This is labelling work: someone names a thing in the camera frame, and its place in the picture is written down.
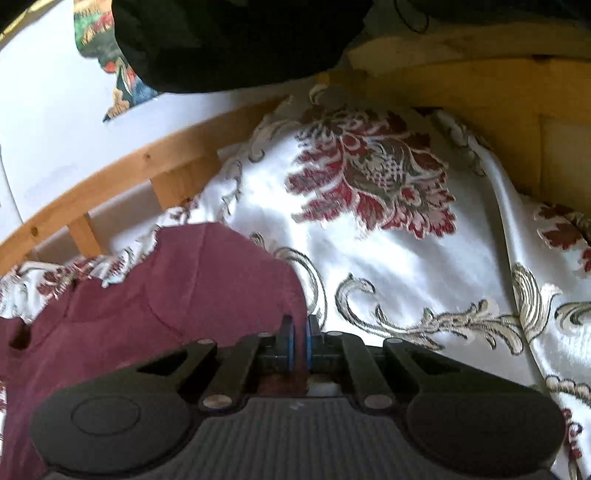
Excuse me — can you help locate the wooden bed headboard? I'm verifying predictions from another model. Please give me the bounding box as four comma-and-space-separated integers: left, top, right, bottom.
0, 28, 591, 278

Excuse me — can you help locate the colourful printed cloth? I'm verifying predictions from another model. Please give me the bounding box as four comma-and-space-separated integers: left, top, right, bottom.
73, 0, 161, 123

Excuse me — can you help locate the white floral bedspread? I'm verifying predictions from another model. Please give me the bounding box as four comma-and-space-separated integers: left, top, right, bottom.
0, 83, 591, 480

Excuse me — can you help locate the black cable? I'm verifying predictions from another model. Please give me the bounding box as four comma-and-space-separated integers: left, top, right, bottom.
394, 0, 431, 34

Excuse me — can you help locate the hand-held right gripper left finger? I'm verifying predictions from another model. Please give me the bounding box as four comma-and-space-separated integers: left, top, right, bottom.
137, 315, 296, 412

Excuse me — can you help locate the black cloth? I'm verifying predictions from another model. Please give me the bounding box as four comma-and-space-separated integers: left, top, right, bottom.
111, 0, 591, 94

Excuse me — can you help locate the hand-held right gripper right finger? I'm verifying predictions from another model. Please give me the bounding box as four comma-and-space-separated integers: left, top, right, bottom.
307, 315, 468, 412

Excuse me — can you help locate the maroon garment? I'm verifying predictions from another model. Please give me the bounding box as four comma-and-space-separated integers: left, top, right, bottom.
0, 222, 310, 480

